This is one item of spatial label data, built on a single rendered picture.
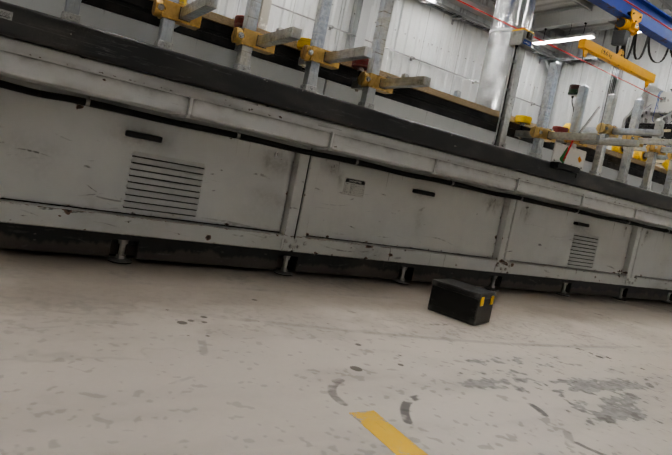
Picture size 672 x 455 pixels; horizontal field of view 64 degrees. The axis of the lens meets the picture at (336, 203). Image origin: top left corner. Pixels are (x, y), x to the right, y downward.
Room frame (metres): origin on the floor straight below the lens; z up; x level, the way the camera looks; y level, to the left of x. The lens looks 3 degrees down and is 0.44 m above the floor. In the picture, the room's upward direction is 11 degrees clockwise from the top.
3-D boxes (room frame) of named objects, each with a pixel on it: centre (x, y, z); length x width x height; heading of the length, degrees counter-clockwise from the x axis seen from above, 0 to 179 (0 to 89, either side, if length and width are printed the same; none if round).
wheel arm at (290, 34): (1.71, 0.32, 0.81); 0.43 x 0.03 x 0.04; 33
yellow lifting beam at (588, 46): (7.23, -3.32, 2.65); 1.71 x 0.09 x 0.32; 123
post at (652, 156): (3.09, -1.72, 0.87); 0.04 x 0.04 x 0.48; 33
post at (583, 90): (2.68, -1.09, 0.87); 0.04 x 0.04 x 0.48; 33
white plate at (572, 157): (2.64, -1.08, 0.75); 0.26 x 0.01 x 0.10; 123
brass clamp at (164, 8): (1.61, 0.57, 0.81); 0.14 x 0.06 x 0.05; 123
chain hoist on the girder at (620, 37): (7.23, -3.32, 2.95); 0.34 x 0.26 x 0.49; 123
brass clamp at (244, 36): (1.75, 0.36, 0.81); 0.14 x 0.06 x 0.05; 123
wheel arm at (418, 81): (1.98, -0.10, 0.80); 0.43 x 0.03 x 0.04; 33
